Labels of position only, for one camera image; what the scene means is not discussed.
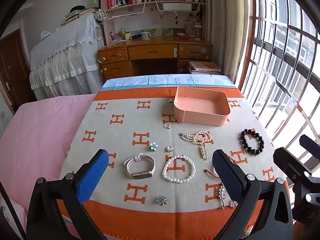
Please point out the orange patterned blanket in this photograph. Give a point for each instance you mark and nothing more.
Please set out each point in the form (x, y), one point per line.
(117, 140)

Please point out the blue printed sheet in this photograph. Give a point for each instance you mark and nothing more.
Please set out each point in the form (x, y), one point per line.
(130, 81)

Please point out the white lace cover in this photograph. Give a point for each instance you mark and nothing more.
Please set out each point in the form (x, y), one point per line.
(65, 55)

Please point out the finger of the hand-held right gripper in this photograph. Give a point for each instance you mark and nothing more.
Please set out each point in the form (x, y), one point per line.
(287, 158)
(310, 143)

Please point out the gold pearl hair clip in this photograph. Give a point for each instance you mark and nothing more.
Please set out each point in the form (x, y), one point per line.
(203, 152)

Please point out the beige curtain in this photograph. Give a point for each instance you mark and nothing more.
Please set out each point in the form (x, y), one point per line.
(230, 30)

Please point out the white mug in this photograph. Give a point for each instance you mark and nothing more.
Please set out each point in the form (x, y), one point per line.
(145, 36)

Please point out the pink bed sheet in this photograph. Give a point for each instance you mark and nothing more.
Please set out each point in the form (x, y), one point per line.
(37, 135)

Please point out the white plastic tray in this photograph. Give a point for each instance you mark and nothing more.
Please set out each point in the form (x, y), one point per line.
(176, 6)

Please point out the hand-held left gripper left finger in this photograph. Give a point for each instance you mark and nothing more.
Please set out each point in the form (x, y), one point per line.
(93, 175)

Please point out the small white roll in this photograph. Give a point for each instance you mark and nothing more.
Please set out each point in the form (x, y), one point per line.
(171, 101)

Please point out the glass jar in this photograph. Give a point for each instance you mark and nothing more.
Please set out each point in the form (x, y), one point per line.
(198, 32)

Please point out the window grille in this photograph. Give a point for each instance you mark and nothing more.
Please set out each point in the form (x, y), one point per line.
(272, 45)

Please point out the stack of magazines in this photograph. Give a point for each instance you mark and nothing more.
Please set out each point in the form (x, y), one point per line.
(205, 67)

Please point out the blue flower brooch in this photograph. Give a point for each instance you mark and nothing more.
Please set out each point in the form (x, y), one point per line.
(153, 146)
(162, 200)

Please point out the rhinestone leaf brooch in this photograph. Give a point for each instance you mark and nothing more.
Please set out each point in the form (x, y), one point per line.
(222, 193)

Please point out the stack of books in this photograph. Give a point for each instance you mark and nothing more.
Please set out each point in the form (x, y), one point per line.
(77, 16)

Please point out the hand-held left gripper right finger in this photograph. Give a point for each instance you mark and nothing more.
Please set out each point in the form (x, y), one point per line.
(226, 175)

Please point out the brown wooden door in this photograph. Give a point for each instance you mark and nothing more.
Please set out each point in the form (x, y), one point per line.
(12, 67)

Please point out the patterned box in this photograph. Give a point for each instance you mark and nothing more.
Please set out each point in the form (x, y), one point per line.
(189, 28)

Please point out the pink plastic storage box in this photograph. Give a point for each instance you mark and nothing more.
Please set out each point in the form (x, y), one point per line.
(200, 116)

